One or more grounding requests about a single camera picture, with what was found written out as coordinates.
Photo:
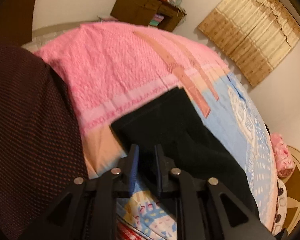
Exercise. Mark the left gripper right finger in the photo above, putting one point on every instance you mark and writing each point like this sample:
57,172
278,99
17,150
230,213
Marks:
203,206

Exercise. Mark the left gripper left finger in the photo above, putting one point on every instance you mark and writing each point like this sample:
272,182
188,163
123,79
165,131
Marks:
86,209

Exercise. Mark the black knit garment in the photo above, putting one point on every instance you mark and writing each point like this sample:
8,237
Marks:
171,121

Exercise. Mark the dark red patterned sleeve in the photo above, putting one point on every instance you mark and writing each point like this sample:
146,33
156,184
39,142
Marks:
40,143

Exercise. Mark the circle patterned pillow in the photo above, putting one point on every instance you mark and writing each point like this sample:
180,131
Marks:
281,208

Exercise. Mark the pink floral folded blanket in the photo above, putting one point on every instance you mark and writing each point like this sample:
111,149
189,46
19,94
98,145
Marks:
283,159

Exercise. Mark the cream wooden headboard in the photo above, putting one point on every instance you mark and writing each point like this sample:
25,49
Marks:
292,184

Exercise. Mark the blue polka dot bedspread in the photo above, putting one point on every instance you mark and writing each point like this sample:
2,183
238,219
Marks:
112,69

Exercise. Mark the beige window curtain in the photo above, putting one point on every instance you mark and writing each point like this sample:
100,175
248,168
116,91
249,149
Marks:
256,34

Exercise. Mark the stacked books under desk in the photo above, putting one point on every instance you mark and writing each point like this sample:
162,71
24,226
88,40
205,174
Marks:
156,20

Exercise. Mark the dark wooden desk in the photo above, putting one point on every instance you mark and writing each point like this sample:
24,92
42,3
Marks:
142,12

